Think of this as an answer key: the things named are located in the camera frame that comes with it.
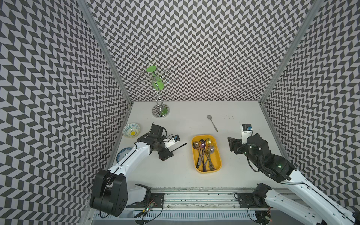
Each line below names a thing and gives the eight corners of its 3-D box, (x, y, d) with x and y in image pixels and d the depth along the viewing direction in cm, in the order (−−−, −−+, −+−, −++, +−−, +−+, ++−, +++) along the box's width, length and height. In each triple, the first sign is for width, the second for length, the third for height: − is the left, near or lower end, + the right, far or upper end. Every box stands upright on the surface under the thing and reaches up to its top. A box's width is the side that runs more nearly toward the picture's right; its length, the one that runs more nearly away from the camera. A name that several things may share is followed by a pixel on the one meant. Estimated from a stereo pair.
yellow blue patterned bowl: (123, 138, 99) (120, 134, 95) (127, 126, 105) (124, 123, 101) (138, 138, 99) (136, 134, 95) (141, 126, 105) (139, 123, 101)
